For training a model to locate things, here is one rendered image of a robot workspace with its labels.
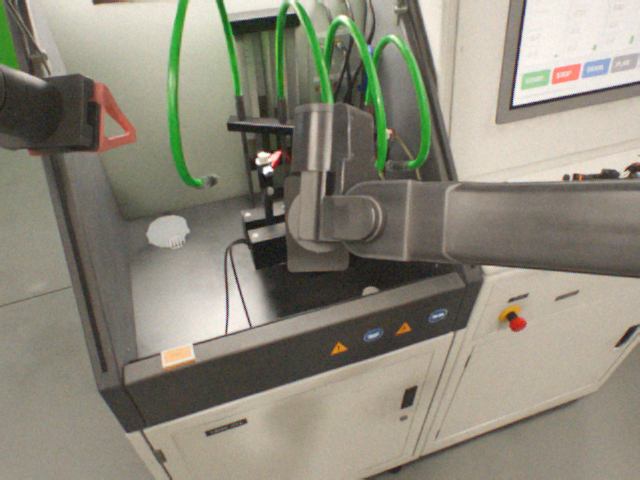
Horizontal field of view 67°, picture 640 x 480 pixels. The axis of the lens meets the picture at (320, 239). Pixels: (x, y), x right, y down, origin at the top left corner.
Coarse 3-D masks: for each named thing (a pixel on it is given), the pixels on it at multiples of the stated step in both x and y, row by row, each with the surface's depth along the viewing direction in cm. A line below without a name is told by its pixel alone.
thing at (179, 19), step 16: (176, 16) 62; (224, 16) 84; (176, 32) 61; (224, 32) 88; (176, 48) 61; (176, 64) 61; (176, 80) 61; (176, 96) 61; (240, 96) 98; (176, 112) 61; (176, 128) 62; (176, 144) 63; (176, 160) 64
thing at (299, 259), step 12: (288, 180) 51; (300, 180) 51; (288, 192) 51; (300, 192) 51; (288, 204) 51; (288, 228) 51; (288, 240) 51; (288, 252) 51; (300, 252) 51; (312, 252) 51; (336, 252) 51; (288, 264) 51; (300, 264) 51; (312, 264) 51; (324, 264) 51; (336, 264) 51; (348, 264) 51
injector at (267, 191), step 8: (264, 176) 88; (272, 176) 90; (264, 184) 90; (272, 184) 91; (264, 192) 91; (272, 192) 89; (264, 200) 93; (272, 200) 94; (264, 208) 95; (272, 208) 95; (264, 216) 97; (272, 216) 96; (272, 224) 98
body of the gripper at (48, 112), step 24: (24, 96) 41; (48, 96) 43; (72, 96) 44; (0, 120) 40; (24, 120) 42; (48, 120) 43; (72, 120) 44; (0, 144) 47; (24, 144) 46; (48, 144) 45; (72, 144) 44
